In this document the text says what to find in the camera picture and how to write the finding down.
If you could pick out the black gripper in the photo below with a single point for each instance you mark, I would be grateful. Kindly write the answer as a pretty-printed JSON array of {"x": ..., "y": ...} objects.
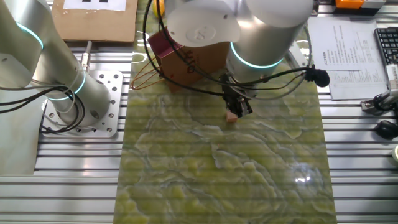
[{"x": 231, "y": 91}]

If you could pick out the small pink wooden cube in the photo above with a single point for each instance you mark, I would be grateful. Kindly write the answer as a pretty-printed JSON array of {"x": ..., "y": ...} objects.
[{"x": 231, "y": 118}]

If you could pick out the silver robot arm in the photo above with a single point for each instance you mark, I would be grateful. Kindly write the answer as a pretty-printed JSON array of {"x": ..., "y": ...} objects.
[{"x": 56, "y": 62}]

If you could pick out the black rounded plastic object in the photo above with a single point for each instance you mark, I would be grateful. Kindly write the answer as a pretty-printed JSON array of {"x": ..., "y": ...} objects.
[{"x": 387, "y": 129}]

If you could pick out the maroon brown paper bag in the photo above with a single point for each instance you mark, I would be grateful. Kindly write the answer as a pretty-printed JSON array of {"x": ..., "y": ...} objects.
[{"x": 180, "y": 77}]

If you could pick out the green marble pattern mat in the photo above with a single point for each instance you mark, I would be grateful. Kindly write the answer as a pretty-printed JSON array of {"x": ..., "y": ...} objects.
[{"x": 202, "y": 171}]

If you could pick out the printed white paper sheet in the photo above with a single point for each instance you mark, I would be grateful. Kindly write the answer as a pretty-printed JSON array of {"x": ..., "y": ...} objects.
[
  {"x": 357, "y": 87},
  {"x": 342, "y": 43}
]

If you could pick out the yellow toy mango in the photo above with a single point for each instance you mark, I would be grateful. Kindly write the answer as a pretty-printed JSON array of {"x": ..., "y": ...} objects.
[{"x": 163, "y": 7}]

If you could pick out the orange and grey device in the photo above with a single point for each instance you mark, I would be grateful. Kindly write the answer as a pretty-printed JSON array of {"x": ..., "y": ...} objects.
[{"x": 349, "y": 3}]

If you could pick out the metal connector rod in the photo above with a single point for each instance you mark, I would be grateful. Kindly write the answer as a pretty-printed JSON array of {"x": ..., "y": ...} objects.
[{"x": 87, "y": 56}]

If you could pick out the black keyboard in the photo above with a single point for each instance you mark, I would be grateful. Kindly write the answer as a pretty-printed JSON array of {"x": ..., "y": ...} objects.
[{"x": 388, "y": 43}]

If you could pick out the brown cardboard board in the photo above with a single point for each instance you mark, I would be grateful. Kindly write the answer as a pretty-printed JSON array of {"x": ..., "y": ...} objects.
[{"x": 93, "y": 26}]

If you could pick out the checkerboard calibration sheet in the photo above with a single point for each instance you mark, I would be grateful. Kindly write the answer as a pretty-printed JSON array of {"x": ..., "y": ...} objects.
[{"x": 93, "y": 6}]

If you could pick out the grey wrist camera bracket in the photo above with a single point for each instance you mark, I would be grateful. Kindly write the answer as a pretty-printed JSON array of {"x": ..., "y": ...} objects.
[{"x": 297, "y": 57}]

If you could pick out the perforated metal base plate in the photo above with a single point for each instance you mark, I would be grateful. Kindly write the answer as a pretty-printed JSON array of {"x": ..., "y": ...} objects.
[{"x": 115, "y": 93}]

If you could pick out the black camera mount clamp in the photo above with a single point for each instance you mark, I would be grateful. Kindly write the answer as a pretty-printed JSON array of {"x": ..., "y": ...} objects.
[{"x": 377, "y": 102}]

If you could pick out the silver depth camera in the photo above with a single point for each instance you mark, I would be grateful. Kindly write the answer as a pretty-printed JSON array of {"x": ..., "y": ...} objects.
[{"x": 393, "y": 77}]

